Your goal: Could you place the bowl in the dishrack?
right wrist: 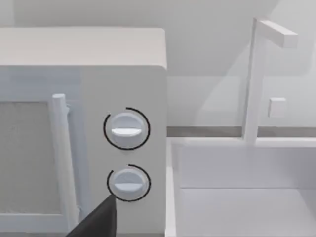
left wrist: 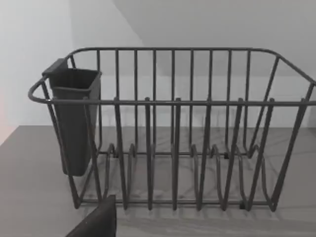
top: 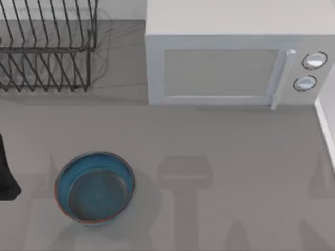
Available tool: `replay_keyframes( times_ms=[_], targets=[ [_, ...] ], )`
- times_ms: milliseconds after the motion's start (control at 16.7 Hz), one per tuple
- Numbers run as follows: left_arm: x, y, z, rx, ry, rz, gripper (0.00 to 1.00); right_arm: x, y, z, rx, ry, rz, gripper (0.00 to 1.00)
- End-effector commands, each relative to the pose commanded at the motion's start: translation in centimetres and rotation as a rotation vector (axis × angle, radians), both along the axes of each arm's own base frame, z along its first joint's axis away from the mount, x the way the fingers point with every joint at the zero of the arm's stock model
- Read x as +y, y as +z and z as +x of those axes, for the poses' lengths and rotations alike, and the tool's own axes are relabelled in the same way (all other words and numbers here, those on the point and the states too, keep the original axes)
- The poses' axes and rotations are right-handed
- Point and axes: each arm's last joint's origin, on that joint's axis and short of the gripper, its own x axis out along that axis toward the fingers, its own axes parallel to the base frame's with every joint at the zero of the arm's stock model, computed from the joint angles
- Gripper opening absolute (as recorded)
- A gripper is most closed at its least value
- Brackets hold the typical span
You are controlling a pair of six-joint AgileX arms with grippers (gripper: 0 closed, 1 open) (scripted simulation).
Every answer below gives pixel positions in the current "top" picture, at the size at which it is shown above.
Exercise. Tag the small microwave knob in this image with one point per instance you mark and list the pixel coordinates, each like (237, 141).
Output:
(304, 83)

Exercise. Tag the large microwave knob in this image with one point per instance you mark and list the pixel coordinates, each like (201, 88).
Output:
(314, 60)

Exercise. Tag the microwave oven door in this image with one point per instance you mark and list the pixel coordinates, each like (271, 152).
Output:
(217, 73)

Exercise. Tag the blue bowl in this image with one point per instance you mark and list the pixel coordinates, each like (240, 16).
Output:
(96, 191)

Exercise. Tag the pale microwave oven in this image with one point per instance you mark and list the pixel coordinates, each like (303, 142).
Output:
(209, 21)

